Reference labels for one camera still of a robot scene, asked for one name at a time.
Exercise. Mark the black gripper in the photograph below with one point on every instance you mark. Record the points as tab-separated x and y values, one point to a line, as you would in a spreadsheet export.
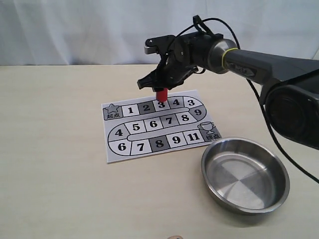
188	52

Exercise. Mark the red cylinder game piece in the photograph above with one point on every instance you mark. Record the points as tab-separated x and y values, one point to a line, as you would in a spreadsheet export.
161	96

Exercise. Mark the beige wooden die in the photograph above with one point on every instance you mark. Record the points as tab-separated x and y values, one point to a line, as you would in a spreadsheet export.
175	237

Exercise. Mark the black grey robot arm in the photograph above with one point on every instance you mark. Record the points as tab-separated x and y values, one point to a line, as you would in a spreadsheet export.
290	86

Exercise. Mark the printed paper game board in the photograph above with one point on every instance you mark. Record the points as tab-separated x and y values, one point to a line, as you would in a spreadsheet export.
144	126

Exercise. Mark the white curtain backdrop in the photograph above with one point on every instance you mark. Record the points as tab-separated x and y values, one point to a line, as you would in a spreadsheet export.
69	32

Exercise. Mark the stainless steel round dish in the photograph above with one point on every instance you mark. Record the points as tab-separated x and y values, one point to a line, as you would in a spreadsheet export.
244	177

